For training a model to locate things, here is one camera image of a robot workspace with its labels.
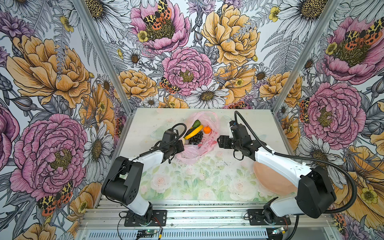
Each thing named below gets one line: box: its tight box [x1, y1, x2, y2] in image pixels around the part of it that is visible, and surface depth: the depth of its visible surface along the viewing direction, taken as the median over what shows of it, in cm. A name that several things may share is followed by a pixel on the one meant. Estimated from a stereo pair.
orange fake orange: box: [203, 125, 212, 134], surface depth 108 cm
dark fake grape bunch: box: [188, 131, 204, 146], surface depth 102 cm
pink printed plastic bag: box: [176, 111, 221, 164], surface depth 101 cm
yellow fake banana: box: [184, 125, 204, 140], surface depth 104 cm
